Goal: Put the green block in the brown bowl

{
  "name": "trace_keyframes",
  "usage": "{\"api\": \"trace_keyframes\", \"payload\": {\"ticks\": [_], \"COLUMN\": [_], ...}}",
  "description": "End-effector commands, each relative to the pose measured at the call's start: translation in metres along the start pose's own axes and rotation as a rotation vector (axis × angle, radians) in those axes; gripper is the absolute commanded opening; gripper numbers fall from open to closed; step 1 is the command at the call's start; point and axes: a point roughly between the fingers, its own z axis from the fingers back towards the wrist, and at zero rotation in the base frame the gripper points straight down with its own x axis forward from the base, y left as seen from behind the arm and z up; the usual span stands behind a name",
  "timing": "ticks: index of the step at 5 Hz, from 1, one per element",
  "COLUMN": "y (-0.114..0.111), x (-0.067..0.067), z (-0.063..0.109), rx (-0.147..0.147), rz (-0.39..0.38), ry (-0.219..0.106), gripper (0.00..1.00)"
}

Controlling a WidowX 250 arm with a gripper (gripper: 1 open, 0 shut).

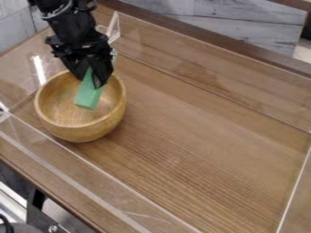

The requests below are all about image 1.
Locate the black cable under table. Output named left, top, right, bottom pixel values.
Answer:
left=0, top=213, right=15, bottom=233

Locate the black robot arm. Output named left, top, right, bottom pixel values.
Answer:
left=26, top=0, right=114, bottom=88

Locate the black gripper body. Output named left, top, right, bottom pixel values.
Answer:
left=45, top=31, right=114, bottom=59

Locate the green rectangular block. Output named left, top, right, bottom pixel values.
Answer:
left=74, top=68, right=102, bottom=110

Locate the brown wooden bowl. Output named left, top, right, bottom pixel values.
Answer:
left=33, top=71, right=126, bottom=143

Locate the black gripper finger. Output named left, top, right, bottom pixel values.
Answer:
left=88, top=56, right=114, bottom=89
left=59, top=56, right=88, bottom=80

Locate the black table leg bracket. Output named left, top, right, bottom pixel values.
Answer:
left=25, top=188, right=70, bottom=233

